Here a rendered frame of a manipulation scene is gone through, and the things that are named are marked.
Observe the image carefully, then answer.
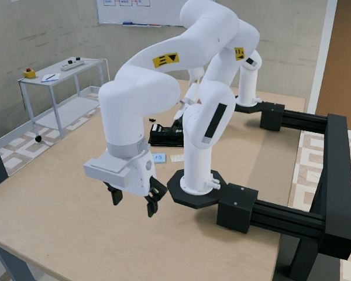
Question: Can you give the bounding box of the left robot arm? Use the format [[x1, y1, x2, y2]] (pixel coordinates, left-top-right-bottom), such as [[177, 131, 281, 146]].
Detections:
[[83, 0, 260, 195]]

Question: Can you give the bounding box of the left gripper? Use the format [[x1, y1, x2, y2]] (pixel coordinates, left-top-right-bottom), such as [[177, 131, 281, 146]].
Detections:
[[103, 150, 168, 218]]

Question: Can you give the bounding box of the black telephone handset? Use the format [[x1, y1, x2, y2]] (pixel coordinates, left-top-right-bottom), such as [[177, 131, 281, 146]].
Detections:
[[151, 132, 184, 141]]

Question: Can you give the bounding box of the light blue sticky note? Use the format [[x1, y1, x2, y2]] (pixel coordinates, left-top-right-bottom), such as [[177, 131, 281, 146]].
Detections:
[[152, 153, 165, 163]]

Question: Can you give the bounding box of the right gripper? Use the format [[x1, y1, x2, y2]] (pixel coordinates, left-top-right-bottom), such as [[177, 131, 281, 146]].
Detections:
[[169, 102, 190, 132]]

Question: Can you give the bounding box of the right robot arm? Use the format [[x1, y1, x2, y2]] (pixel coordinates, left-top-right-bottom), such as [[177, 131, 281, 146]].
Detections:
[[176, 50, 262, 107]]

